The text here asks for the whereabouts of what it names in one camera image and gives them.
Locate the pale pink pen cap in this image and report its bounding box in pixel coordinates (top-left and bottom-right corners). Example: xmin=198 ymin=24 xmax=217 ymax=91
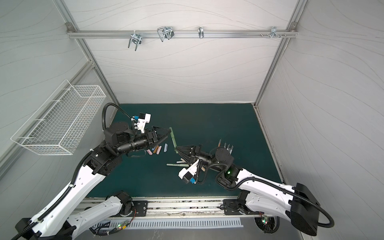
xmin=156 ymin=146 xmax=162 ymax=155

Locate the brown pen cap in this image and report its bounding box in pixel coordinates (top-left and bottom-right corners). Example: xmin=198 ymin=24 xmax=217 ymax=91
xmin=153 ymin=146 xmax=159 ymax=154

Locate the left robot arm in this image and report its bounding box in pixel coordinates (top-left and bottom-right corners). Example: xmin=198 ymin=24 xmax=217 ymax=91
xmin=13 ymin=122 xmax=171 ymax=240

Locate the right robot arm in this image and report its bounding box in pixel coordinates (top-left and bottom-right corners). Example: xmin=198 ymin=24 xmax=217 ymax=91
xmin=175 ymin=145 xmax=335 ymax=236

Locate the light green pen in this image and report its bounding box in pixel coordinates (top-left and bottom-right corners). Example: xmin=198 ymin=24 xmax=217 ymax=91
xmin=166 ymin=164 xmax=189 ymax=168

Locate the green table mat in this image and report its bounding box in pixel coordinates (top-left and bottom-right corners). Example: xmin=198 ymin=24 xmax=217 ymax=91
xmin=90 ymin=104 xmax=281 ymax=197

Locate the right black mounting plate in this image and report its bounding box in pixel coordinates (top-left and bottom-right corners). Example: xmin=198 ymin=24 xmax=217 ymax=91
xmin=219 ymin=199 xmax=260 ymax=216

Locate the black mounting plate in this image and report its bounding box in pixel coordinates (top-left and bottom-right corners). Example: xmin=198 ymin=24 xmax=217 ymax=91
xmin=118 ymin=201 xmax=149 ymax=217
xmin=219 ymin=199 xmax=260 ymax=216

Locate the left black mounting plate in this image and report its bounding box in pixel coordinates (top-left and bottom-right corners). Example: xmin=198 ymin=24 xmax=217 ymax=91
xmin=118 ymin=201 xmax=149 ymax=217

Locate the metal U-bolt clamp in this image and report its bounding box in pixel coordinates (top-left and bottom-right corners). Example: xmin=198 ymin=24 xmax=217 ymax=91
xmin=128 ymin=33 xmax=142 ymax=51

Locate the metal U-bolt hook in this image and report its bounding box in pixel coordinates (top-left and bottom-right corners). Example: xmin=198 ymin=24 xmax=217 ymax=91
xmin=157 ymin=26 xmax=175 ymax=42

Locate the aluminium crossbar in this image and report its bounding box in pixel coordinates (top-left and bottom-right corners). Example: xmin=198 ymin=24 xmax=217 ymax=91
xmin=67 ymin=29 xmax=299 ymax=39

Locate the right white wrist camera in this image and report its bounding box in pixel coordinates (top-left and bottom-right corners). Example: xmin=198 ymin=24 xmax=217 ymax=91
xmin=178 ymin=160 xmax=200 ymax=184

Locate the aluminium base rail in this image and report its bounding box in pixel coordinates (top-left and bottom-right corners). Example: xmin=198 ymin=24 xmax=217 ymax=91
xmin=59 ymin=196 xmax=307 ymax=221

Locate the white wire basket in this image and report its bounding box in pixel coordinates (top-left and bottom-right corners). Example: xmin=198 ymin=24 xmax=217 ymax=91
xmin=11 ymin=80 xmax=106 ymax=156

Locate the white slotted cable duct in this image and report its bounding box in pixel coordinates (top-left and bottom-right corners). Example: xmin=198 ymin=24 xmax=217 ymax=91
xmin=89 ymin=218 xmax=244 ymax=231

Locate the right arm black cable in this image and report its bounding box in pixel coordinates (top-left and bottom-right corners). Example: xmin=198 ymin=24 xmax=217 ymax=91
xmin=254 ymin=215 xmax=280 ymax=235

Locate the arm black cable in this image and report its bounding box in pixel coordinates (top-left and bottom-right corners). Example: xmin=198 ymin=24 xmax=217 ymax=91
xmin=254 ymin=215 xmax=280 ymax=235
xmin=87 ymin=206 xmax=137 ymax=237

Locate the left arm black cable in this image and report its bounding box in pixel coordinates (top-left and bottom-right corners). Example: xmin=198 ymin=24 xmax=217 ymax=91
xmin=87 ymin=206 xmax=137 ymax=237

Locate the small metal bracket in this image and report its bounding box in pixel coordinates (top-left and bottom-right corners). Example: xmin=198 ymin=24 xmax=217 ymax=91
xmin=198 ymin=27 xmax=204 ymax=39

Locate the metal hook bracket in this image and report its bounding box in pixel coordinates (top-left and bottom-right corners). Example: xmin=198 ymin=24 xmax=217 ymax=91
xmin=260 ymin=27 xmax=287 ymax=39

